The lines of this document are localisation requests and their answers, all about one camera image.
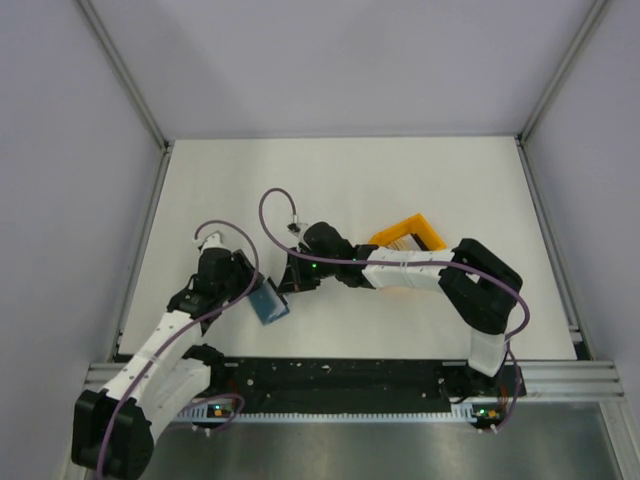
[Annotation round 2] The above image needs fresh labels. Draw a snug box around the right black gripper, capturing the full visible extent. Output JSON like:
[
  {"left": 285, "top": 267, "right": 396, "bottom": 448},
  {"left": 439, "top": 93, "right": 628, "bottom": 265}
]
[{"left": 277, "top": 248, "right": 339, "bottom": 297}]

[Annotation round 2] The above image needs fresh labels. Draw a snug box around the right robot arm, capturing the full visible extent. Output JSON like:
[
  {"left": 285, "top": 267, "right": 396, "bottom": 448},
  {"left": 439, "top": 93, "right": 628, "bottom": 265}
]
[{"left": 277, "top": 222, "right": 523, "bottom": 396}]

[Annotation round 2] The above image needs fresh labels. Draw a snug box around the aluminium frame rail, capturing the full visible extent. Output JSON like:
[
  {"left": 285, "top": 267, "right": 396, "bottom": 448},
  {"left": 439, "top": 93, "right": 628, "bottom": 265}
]
[{"left": 87, "top": 361, "right": 622, "bottom": 399}]

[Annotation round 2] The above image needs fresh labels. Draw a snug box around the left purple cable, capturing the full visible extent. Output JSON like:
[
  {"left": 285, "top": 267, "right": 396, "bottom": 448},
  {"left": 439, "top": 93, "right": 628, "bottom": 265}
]
[{"left": 96, "top": 219, "right": 261, "bottom": 474}]

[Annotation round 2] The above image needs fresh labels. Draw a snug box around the purple cable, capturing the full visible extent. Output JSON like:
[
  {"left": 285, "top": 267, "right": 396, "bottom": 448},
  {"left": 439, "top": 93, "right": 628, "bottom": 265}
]
[
  {"left": 258, "top": 188, "right": 532, "bottom": 434},
  {"left": 96, "top": 219, "right": 261, "bottom": 474}
]

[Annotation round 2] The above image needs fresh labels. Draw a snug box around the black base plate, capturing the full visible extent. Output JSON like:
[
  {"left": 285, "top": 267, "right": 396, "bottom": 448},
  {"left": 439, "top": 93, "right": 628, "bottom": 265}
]
[{"left": 200, "top": 357, "right": 517, "bottom": 414}]

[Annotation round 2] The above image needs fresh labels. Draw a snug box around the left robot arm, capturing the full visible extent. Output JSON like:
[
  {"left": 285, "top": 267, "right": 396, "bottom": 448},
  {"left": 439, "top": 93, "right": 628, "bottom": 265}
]
[{"left": 71, "top": 247, "right": 263, "bottom": 479}]

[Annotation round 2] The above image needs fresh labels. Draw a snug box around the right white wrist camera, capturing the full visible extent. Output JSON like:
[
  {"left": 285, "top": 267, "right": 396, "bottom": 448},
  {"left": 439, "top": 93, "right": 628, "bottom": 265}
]
[{"left": 287, "top": 214, "right": 309, "bottom": 239}]

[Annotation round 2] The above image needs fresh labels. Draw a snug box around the blue leather card holder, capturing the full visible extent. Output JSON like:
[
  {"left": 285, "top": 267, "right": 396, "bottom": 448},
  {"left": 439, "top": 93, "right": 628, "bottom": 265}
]
[{"left": 248, "top": 278, "right": 290, "bottom": 326}]

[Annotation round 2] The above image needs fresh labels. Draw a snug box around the orange plastic card stand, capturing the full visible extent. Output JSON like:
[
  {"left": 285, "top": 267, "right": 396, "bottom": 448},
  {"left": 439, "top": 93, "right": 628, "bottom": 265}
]
[{"left": 368, "top": 213, "right": 448, "bottom": 296}]

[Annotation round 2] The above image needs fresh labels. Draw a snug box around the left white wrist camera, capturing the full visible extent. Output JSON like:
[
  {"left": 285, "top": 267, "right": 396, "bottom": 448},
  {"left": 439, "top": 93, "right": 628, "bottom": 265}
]
[{"left": 193, "top": 231, "right": 226, "bottom": 252}]

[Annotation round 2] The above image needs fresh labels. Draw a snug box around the grey cable duct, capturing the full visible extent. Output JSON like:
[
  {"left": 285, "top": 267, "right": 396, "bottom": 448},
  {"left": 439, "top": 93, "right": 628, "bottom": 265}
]
[{"left": 174, "top": 403, "right": 479, "bottom": 425}]

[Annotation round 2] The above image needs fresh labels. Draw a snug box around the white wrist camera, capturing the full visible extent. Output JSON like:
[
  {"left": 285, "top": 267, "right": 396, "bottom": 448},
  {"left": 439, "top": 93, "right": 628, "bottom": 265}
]
[
  {"left": 193, "top": 231, "right": 226, "bottom": 252},
  {"left": 287, "top": 214, "right": 309, "bottom": 239}
]

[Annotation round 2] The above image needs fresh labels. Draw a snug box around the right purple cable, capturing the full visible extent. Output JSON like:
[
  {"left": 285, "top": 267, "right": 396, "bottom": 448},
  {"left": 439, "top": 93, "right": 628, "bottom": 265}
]
[{"left": 258, "top": 188, "right": 532, "bottom": 434}]

